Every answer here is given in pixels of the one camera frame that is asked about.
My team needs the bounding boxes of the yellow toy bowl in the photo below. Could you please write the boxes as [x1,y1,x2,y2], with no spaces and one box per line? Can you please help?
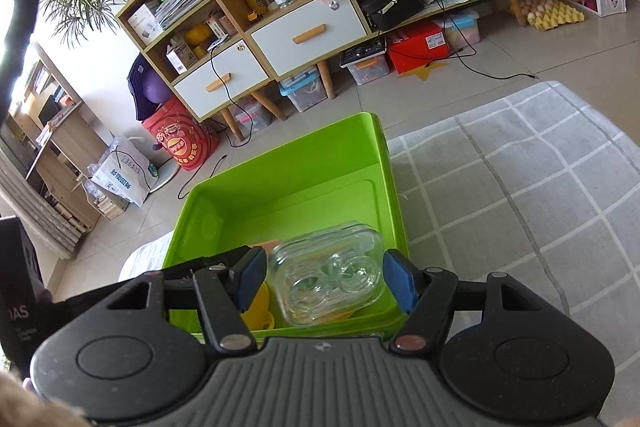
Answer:
[241,282,274,331]

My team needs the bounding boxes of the green plastic bin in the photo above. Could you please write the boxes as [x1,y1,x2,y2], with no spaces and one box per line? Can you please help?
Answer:
[164,113,408,267]

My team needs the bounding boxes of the red printed bucket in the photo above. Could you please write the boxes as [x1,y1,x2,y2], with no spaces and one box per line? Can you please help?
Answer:
[142,96,219,171]

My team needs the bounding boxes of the white paper bag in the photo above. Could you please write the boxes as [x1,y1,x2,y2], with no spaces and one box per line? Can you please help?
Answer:
[88,135,158,207]

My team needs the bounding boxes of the grey checked cloth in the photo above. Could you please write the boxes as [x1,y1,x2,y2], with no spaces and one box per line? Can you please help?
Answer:
[117,80,640,427]

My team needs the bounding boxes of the clear storage box pink lid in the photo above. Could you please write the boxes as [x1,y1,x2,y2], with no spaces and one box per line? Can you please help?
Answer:
[229,96,272,138]

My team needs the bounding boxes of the clear storage box blue lid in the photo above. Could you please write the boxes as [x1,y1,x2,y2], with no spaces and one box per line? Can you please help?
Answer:
[279,66,328,113]

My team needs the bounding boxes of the red flat box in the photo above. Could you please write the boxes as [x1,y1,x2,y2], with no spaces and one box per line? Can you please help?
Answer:
[386,20,449,74]

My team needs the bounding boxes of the wooden shelf cabinet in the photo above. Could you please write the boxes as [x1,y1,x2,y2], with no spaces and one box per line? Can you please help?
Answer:
[117,0,286,139]

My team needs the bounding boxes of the black bag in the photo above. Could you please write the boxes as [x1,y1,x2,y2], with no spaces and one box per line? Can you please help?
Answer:
[358,0,424,31]

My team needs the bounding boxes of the stack of papers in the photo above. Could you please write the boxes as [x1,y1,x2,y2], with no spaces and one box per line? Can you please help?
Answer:
[154,0,203,29]

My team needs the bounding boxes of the yellow egg tray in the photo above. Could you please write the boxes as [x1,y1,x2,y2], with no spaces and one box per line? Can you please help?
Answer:
[520,0,586,31]

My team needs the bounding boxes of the black power cable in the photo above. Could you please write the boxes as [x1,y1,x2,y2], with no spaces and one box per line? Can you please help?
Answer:
[177,0,542,200]

